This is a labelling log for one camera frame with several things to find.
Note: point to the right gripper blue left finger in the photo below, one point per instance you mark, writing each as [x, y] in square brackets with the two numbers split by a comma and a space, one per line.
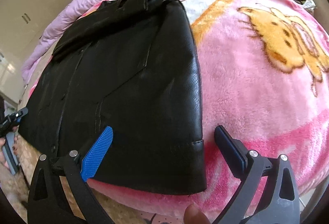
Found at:
[47, 202]

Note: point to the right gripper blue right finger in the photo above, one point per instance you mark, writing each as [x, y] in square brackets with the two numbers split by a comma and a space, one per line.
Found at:
[279, 202]

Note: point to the black leather jacket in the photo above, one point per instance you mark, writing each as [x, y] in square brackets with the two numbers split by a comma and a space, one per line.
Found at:
[132, 66]

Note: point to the person's left hand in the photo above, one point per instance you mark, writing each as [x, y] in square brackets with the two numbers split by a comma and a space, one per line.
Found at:
[8, 157]

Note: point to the person's right hand thumb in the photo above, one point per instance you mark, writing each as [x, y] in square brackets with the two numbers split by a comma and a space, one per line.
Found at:
[193, 215]

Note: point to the pink cartoon fleece blanket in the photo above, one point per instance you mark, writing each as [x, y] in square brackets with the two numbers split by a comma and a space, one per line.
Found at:
[263, 67]

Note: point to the cream built-in wardrobe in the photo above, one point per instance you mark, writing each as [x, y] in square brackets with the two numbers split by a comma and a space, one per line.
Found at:
[22, 24]

